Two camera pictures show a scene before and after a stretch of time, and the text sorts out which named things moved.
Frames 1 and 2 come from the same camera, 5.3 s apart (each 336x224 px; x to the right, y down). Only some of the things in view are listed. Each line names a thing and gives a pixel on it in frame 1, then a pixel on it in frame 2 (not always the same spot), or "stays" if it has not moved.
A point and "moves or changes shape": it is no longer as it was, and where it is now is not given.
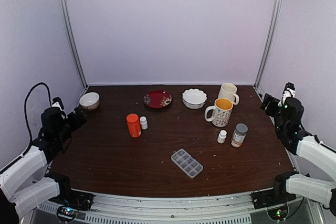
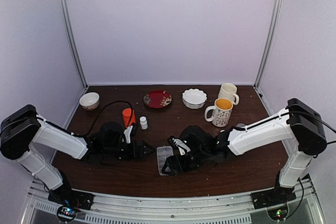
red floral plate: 157,99 stays
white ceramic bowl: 90,100 stays
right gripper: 267,99 -> 181,167
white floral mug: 222,110 stays
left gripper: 82,117 -> 134,156
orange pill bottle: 134,125 -> 126,113
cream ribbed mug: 229,91 stays
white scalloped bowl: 193,98 stays
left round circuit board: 67,213 stays
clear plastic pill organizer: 188,164 moves or changes shape
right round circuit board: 279,213 stays
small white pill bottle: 144,123 stays
